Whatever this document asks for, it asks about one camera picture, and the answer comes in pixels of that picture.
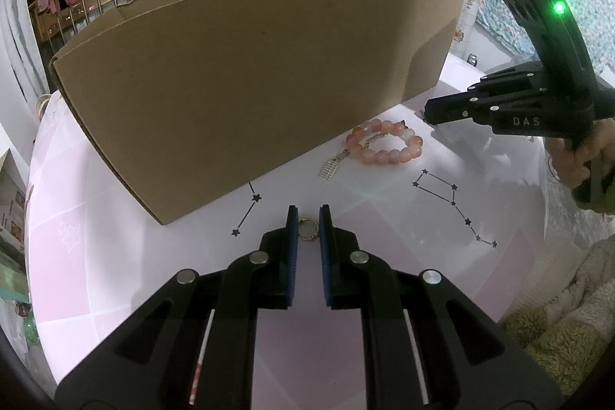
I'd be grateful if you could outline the silver abacus charm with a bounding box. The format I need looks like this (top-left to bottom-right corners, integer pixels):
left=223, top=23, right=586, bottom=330
left=319, top=129, right=385, bottom=181

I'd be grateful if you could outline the small printed cardboard box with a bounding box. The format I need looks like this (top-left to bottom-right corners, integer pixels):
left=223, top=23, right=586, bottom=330
left=0, top=148, right=30, bottom=247

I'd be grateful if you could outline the person's fuzzy robe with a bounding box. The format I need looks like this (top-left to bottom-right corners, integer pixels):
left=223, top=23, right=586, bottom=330
left=500, top=237, right=615, bottom=396

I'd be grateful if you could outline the green plastic packaging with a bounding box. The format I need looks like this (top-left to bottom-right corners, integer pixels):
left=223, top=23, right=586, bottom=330
left=0, top=266, right=39, bottom=344

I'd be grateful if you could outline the orange bead bracelet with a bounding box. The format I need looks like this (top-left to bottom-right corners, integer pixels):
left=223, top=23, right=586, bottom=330
left=345, top=119, right=424, bottom=166

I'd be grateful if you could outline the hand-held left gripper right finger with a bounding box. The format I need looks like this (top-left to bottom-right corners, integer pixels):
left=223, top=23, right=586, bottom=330
left=318, top=203, right=564, bottom=410

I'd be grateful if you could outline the person's right hand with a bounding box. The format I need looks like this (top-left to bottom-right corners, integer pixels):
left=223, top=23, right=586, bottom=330
left=545, top=117, right=615, bottom=191

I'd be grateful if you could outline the printed white paper roll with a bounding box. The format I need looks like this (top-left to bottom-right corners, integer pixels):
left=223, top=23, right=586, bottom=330
left=449, top=0, right=486, bottom=60

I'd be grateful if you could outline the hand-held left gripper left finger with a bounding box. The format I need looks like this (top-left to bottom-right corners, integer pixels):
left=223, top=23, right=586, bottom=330
left=54, top=204, right=301, bottom=410

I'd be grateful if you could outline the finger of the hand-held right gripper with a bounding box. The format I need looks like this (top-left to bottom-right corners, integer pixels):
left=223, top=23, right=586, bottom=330
left=424, top=59, right=551, bottom=113
left=424, top=101, right=510, bottom=131

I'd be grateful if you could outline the beige cord loop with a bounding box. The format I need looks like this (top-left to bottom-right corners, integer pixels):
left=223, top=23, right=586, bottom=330
left=36, top=93, right=55, bottom=120

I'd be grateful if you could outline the large brown cardboard box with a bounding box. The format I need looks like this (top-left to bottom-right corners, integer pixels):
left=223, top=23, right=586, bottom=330
left=48, top=0, right=464, bottom=226

